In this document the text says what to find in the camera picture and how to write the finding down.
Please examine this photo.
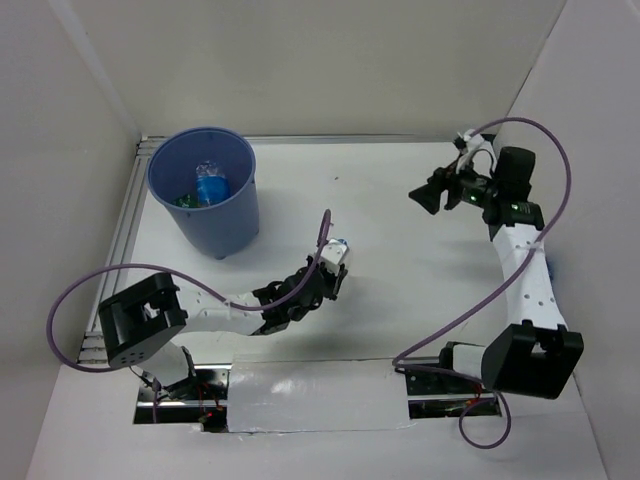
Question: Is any blue label bottle far right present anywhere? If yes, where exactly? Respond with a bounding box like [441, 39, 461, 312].
[546, 258, 554, 280]

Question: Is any aluminium table edge rail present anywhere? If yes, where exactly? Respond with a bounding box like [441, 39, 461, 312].
[77, 135, 164, 368]

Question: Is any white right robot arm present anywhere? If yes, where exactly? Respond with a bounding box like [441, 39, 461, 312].
[409, 147, 584, 399]

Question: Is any white front cover panel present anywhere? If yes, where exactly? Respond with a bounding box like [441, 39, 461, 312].
[227, 360, 411, 433]

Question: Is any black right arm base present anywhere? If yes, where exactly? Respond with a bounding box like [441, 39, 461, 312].
[395, 367, 502, 420]

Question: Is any crushed bottle blue label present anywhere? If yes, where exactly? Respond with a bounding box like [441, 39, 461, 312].
[196, 161, 231, 207]

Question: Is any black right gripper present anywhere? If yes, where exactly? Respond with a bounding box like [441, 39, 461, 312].
[409, 152, 501, 215]

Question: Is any blue plastic bin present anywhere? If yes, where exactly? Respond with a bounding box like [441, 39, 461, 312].
[146, 127, 259, 259]

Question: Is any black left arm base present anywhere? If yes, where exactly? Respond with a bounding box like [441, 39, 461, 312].
[133, 364, 232, 433]

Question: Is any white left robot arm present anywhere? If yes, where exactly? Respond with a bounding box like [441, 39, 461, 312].
[99, 256, 348, 399]

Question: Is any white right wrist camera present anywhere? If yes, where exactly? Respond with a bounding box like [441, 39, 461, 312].
[453, 129, 497, 174]

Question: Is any green plastic bottle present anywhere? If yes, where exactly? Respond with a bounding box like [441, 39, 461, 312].
[172, 193, 199, 209]

